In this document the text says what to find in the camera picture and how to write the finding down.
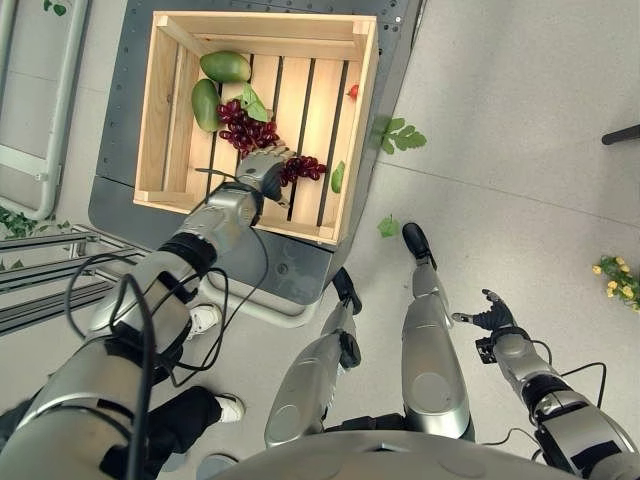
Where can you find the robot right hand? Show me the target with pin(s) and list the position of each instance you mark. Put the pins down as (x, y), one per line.
(492, 315)

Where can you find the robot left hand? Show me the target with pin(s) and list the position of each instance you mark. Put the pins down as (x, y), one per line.
(260, 167)

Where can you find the small dark red grape bunch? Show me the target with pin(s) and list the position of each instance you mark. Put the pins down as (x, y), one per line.
(305, 167)

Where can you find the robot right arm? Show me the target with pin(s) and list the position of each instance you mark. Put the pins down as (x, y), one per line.
(545, 390)

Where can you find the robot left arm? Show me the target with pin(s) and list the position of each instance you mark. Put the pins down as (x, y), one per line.
(150, 310)

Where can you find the green grape leaf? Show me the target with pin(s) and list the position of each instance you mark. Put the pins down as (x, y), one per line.
(254, 103)

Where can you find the robot right leg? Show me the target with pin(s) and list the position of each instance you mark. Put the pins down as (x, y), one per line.
(430, 350)

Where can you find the small green leaf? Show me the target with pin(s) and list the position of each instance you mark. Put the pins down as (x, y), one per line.
(388, 226)
(338, 176)

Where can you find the light wooden slatted crate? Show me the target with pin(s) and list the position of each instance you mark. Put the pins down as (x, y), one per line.
(165, 125)

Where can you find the large green mango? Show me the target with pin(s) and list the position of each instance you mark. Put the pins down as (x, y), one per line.
(225, 66)

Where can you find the small red strawberry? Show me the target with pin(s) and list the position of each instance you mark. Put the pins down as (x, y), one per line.
(353, 91)

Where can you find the yellow flower plant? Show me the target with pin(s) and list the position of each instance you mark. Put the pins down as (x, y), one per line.
(621, 282)

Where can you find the green leafy sprig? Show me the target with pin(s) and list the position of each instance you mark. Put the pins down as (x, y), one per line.
(402, 135)

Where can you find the grey metal cart table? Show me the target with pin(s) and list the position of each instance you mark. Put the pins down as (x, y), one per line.
(125, 100)

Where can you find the person's white shoe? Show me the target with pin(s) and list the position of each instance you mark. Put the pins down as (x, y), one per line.
(206, 319)
(231, 407)

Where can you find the robot silver torso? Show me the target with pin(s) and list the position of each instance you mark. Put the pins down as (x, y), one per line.
(380, 457)

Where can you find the dark furniture leg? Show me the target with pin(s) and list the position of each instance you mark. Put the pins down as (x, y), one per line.
(621, 135)

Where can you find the aluminium profile rack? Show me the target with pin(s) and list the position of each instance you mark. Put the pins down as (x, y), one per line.
(55, 280)

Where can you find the green vine plant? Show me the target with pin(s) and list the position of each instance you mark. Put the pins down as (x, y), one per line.
(17, 223)

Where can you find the hanging green leaf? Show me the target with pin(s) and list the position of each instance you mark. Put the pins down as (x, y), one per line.
(55, 7)

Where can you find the person's leg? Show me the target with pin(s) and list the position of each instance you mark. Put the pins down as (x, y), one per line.
(180, 417)

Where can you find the white tubular frame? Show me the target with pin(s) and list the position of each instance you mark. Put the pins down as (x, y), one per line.
(55, 125)

